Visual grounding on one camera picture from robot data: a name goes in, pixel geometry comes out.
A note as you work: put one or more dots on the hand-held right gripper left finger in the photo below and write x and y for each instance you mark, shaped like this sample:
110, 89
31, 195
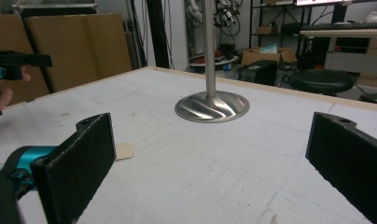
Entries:
74, 174

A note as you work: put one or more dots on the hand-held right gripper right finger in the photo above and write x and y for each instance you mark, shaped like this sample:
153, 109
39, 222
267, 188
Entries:
351, 161

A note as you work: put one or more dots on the large brown cardboard sheet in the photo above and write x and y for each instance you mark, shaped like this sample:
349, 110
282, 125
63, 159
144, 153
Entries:
9, 34
77, 46

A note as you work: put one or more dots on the small beige square patch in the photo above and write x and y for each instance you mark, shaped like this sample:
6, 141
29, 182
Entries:
125, 151

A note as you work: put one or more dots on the black round stool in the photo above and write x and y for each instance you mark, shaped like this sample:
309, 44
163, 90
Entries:
320, 80

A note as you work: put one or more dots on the black box case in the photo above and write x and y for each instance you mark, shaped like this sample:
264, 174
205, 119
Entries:
259, 73

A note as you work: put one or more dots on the light wooden desk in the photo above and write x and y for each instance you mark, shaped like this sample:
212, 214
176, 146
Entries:
342, 33

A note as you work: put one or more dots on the open low cardboard box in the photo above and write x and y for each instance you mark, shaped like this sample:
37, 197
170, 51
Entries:
264, 56

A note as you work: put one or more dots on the metal stand with round base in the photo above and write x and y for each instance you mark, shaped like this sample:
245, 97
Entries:
210, 109

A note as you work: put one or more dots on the computer monitor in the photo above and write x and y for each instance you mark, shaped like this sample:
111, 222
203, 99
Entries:
320, 2

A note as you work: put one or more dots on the round white side table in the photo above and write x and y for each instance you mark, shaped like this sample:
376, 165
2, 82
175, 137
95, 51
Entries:
222, 61

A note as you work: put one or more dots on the black metal shelf rack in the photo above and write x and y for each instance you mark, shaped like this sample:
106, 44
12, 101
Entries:
251, 25

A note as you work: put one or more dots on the black upright post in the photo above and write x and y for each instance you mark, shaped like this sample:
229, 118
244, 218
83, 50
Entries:
157, 34

